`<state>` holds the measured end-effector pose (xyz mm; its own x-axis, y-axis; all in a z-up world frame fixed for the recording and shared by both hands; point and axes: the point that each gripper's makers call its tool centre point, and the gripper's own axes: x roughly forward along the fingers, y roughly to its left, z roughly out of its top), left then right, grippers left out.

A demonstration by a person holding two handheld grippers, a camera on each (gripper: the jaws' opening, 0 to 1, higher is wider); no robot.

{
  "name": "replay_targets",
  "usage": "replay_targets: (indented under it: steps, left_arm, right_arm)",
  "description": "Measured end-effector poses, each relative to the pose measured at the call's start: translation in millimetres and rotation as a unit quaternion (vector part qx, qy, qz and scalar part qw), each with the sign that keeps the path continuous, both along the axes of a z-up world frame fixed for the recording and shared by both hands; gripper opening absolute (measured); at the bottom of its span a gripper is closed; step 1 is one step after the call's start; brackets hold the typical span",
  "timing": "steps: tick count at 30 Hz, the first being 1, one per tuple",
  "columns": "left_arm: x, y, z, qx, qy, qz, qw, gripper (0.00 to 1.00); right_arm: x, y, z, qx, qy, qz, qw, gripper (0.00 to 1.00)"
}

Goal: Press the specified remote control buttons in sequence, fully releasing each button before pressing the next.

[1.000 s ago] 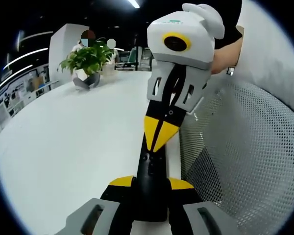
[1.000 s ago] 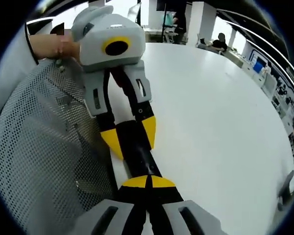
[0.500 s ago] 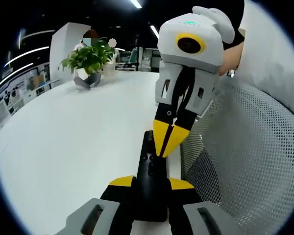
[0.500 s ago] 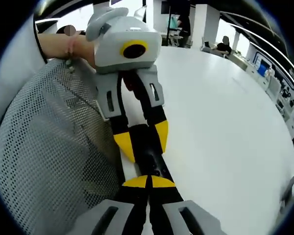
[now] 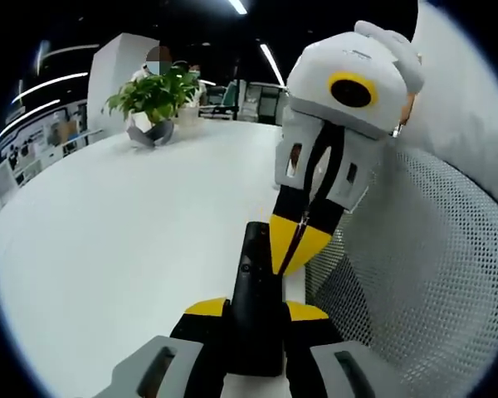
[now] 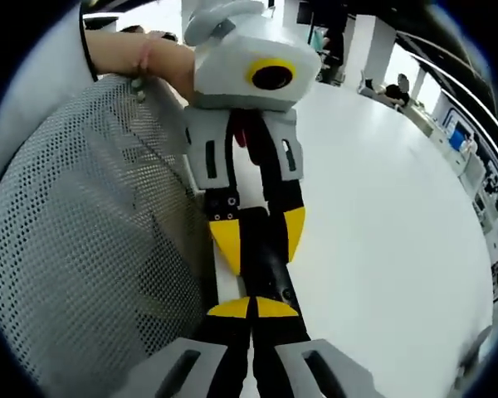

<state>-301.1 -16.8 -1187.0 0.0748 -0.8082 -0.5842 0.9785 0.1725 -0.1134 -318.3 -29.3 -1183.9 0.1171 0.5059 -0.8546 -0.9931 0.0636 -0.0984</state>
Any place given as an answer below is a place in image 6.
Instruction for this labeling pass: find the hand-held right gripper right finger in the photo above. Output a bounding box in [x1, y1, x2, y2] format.
[251, 297, 383, 398]

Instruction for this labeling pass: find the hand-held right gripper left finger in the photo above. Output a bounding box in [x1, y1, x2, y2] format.
[120, 296, 255, 398]

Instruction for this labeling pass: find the black remote control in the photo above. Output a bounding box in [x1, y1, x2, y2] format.
[237, 206, 300, 311]

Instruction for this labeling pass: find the grey mesh office chair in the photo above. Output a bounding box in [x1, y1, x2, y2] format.
[0, 73, 219, 398]

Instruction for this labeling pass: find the blue bin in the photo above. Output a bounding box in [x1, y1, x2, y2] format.
[447, 119, 475, 151]

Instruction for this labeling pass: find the person's white shirt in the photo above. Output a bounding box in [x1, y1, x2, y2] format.
[0, 0, 99, 179]

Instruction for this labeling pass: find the pink bead bracelet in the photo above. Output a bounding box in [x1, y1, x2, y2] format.
[129, 36, 156, 102]

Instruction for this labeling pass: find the black cable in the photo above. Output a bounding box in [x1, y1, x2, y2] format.
[78, 0, 100, 83]

